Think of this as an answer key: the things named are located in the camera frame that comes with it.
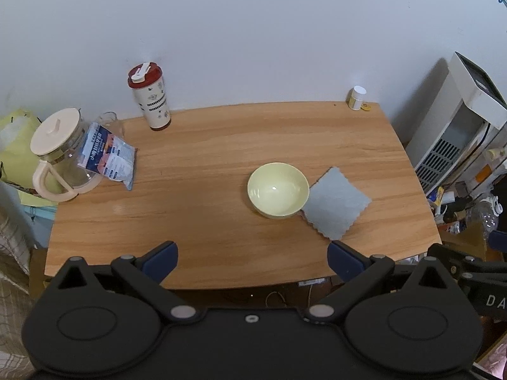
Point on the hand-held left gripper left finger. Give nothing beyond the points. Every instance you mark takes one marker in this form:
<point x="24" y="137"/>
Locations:
<point x="163" y="256"/>

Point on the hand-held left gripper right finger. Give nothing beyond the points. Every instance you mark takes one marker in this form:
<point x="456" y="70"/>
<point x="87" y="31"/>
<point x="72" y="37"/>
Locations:
<point x="343" y="260"/>

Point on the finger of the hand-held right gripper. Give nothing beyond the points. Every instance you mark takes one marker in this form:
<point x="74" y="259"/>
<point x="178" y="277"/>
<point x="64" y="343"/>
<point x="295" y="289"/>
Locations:
<point x="451" y="256"/>

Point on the grey fluffy cleaning cloth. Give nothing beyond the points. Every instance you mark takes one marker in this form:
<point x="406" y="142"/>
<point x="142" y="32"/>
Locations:
<point x="336" y="202"/>

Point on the pale yellow bowl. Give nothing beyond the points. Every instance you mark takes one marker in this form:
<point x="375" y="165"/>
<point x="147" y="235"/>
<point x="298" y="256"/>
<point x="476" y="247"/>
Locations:
<point x="278" y="190"/>

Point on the cardboard box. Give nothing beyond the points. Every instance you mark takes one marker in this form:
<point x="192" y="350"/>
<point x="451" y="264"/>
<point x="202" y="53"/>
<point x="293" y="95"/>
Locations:
<point x="465" y="241"/>

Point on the white power strip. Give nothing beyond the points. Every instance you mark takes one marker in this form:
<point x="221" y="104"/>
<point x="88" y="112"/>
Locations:
<point x="310" y="283"/>

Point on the clear plastic bottle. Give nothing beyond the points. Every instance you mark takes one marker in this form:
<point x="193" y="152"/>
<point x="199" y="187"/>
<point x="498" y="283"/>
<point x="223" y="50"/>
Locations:
<point x="485" y="213"/>

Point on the blue and white snack packet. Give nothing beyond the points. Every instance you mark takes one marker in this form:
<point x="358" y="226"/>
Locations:
<point x="111" y="154"/>

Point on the white tower heater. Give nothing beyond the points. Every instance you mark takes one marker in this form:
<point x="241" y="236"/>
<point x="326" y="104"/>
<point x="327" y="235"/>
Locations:
<point x="455" y="126"/>

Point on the clear glass cup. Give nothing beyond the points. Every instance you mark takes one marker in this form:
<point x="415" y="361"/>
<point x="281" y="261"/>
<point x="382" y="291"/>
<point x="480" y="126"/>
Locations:
<point x="113" y="122"/>

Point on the glass kettle with cream lid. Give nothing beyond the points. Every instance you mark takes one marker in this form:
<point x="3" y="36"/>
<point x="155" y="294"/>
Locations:
<point x="59" y="146"/>

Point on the checked blanket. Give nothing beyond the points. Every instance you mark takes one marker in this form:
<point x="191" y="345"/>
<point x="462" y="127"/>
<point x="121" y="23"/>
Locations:
<point x="12" y="285"/>

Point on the white tumbler with red lid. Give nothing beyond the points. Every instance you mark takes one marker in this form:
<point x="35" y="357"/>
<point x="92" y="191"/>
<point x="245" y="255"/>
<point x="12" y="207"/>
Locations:
<point x="152" y="99"/>

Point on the small yellow jar white lid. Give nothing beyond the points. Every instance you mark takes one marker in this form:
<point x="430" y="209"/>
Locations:
<point x="357" y="98"/>

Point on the yellow plastic bag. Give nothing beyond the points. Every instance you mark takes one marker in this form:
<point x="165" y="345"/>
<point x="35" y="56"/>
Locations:
<point x="18" y="142"/>

